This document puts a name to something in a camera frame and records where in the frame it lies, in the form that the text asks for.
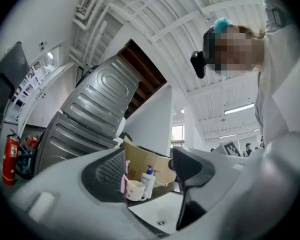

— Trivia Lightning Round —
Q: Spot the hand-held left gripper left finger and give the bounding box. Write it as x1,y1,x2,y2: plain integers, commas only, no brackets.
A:
11,147,166,240

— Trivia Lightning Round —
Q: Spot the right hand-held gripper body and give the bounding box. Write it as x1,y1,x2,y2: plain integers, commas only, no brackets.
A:
213,140,250,159

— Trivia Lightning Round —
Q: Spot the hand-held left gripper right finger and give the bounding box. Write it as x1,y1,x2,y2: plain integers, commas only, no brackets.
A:
164,131,300,240

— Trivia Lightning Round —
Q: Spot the pink spray bottle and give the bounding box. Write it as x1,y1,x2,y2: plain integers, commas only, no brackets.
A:
119,160,131,201

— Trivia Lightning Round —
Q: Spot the white pump bottle blue top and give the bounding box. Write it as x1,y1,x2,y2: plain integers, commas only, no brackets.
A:
140,164,157,200

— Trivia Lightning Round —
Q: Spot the white sink basin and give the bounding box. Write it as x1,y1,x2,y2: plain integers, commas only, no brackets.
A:
128,192,188,235

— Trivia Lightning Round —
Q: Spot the long ceiling light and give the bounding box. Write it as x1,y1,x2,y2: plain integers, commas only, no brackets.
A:
224,102,255,116

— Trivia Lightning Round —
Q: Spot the bright window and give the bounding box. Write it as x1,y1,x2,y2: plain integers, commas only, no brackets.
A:
171,124,186,147

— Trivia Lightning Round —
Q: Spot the person's light shirt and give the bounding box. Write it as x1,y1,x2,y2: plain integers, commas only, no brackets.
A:
253,0,300,145

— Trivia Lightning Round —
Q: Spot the brown cardboard box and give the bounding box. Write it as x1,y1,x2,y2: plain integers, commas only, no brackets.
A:
122,136,177,184

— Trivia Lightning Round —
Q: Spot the person's head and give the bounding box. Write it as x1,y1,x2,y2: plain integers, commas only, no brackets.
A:
202,25,266,76

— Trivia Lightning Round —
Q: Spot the white shelf unit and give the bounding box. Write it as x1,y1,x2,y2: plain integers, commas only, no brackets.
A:
4,41,76,135

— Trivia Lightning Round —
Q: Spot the blue hair scrunchie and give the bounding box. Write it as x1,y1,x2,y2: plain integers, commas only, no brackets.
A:
213,17,233,34

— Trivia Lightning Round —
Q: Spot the dark grey cabinet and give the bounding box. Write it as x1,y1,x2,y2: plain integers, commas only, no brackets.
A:
0,41,31,131

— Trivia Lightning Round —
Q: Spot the white cup with handle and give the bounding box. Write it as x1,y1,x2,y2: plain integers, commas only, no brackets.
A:
125,179,148,202

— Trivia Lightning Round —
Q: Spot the black head-mounted camera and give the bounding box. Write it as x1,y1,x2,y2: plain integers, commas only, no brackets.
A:
190,50,207,79

